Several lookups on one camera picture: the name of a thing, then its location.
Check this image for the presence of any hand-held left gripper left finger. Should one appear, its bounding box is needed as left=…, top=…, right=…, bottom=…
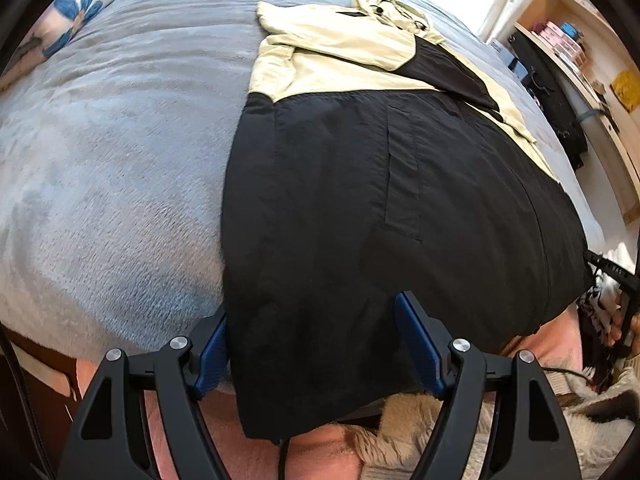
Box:
left=56, top=305, right=231, bottom=480

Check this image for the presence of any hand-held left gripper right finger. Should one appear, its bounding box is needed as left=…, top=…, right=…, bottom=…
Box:
left=394, top=291, right=583, bottom=480

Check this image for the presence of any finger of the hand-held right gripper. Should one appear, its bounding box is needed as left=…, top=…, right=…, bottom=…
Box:
left=581, top=249, right=607, bottom=273

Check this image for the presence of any yellow and black hooded jacket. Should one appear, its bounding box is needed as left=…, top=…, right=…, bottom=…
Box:
left=220, top=0, right=593, bottom=443

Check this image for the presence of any person's right hand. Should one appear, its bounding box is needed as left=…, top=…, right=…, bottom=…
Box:
left=607, top=307, right=640, bottom=356

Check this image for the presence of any white printed cloth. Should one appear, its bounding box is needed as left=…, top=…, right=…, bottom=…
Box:
left=575, top=240, right=640, bottom=386

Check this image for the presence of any curved wooden desk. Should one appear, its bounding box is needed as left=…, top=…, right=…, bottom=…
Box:
left=515, top=10, right=640, bottom=226

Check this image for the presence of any pink bed sheet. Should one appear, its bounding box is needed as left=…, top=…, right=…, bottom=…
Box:
left=75, top=305, right=583, bottom=480

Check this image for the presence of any large black bag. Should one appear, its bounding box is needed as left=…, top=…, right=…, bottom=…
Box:
left=507, top=22, right=590, bottom=171

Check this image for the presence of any yellow cloth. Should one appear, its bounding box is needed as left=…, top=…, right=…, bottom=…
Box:
left=611, top=70, right=640, bottom=111

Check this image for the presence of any grey-blue plush blanket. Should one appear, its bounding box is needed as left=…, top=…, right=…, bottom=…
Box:
left=0, top=0, right=608, bottom=376

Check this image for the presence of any stack of pink boxes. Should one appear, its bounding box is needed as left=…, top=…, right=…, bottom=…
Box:
left=532, top=21, right=586, bottom=63

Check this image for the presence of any blue floral bolster pillow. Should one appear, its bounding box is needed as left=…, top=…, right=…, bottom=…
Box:
left=0, top=0, right=148, bottom=92

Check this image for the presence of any black cable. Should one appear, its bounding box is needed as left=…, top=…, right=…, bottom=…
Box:
left=542, top=366, right=597, bottom=380

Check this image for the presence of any brown wooden bed frame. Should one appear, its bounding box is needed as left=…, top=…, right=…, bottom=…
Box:
left=0, top=330, right=81, bottom=480

